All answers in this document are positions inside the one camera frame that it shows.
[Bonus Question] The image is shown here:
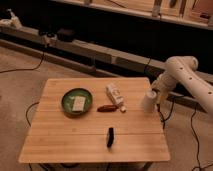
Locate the black cable on floor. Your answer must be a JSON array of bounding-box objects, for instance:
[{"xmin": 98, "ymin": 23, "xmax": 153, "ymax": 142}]
[{"xmin": 0, "ymin": 49, "xmax": 46, "ymax": 75}]

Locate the black upright object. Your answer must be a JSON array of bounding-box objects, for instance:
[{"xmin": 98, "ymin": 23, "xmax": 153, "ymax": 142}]
[{"xmin": 106, "ymin": 127, "xmax": 114, "ymax": 148}]

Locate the white rectangular sponge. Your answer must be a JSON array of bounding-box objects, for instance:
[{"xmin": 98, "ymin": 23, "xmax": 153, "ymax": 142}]
[{"xmin": 72, "ymin": 96, "xmax": 85, "ymax": 112}]

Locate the white carton box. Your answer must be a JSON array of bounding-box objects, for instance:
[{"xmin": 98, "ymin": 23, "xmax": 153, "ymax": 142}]
[{"xmin": 106, "ymin": 83, "xmax": 124, "ymax": 106}]

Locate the black device on ledge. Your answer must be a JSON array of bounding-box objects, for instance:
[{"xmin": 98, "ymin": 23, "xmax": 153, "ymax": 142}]
[{"xmin": 57, "ymin": 29, "xmax": 75, "ymax": 42}]

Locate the red pepper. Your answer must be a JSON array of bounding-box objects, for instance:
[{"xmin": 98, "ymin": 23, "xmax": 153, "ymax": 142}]
[{"xmin": 97, "ymin": 105, "xmax": 117, "ymax": 112}]

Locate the wooden table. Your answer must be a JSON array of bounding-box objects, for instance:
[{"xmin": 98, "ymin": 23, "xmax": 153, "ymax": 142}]
[{"xmin": 19, "ymin": 78, "xmax": 170, "ymax": 163}]

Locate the small white cap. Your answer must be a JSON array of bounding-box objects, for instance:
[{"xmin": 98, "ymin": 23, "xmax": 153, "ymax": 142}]
[{"xmin": 120, "ymin": 106, "xmax": 126, "ymax": 113}]

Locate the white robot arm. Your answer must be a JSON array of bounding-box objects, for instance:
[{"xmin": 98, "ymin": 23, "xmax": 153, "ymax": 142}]
[{"xmin": 142, "ymin": 56, "xmax": 213, "ymax": 116}]

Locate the green round plate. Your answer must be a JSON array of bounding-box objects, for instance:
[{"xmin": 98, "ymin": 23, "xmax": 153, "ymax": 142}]
[{"xmin": 61, "ymin": 88, "xmax": 93, "ymax": 117}]

